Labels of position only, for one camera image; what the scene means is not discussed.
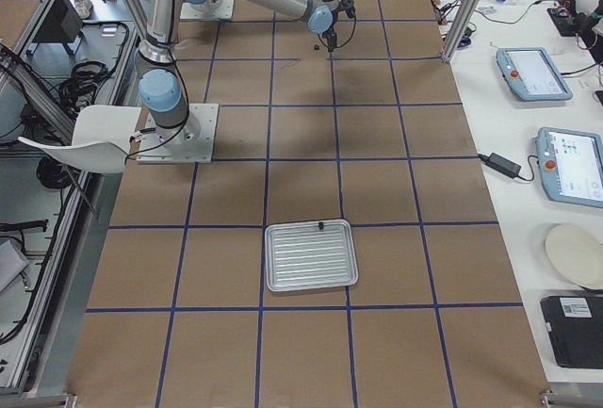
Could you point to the far teach pendant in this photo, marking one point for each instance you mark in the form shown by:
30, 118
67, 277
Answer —
531, 75

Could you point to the near teach pendant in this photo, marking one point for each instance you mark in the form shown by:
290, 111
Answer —
570, 165

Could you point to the aluminium frame post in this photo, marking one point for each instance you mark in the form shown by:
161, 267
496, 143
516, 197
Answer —
464, 0

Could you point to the silver metal tray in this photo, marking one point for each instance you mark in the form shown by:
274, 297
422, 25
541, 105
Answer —
300, 257

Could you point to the white round plate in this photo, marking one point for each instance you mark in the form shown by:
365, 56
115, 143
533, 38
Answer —
576, 255

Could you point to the white plastic chair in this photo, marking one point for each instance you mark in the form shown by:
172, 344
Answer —
100, 141

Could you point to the black power adapter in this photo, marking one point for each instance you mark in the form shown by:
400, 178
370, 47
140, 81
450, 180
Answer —
503, 165

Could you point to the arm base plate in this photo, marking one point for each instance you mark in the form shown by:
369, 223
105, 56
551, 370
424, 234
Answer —
207, 10
194, 143

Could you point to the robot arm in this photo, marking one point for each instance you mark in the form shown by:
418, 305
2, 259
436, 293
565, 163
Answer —
161, 87

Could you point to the teach pendant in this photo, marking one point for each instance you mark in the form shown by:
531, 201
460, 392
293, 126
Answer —
531, 75
570, 165

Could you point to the black laptop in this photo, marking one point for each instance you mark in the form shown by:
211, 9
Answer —
574, 326

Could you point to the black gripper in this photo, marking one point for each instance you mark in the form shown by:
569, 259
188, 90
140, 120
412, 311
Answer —
332, 33

